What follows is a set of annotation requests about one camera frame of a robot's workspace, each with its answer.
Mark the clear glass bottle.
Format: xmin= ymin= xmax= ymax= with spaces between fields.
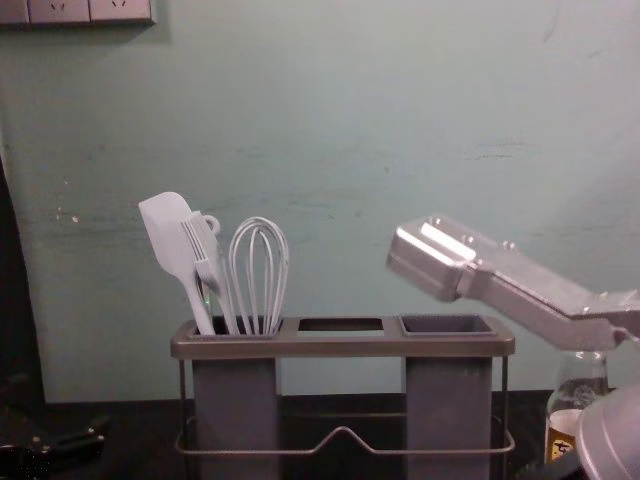
xmin=544 ymin=349 xmax=612 ymax=466

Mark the white silicone spatula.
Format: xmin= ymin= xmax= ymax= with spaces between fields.
xmin=138 ymin=191 xmax=217 ymax=336

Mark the black table cloth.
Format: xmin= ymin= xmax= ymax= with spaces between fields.
xmin=0 ymin=388 xmax=640 ymax=480

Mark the grey wall socket panel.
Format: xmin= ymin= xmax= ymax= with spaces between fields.
xmin=89 ymin=0 xmax=158 ymax=27
xmin=28 ymin=0 xmax=92 ymax=26

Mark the steel bar utensil rack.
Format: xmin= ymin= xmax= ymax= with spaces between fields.
xmin=169 ymin=314 xmax=517 ymax=480

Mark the white slotted turner with loop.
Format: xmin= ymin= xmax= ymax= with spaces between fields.
xmin=180 ymin=211 xmax=240 ymax=335

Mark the grey plastic utensil bin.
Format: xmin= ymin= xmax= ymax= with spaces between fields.
xmin=191 ymin=319 xmax=282 ymax=480
xmin=399 ymin=313 xmax=494 ymax=480

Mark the white silicone whisk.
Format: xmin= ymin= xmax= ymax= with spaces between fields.
xmin=228 ymin=215 xmax=291 ymax=336

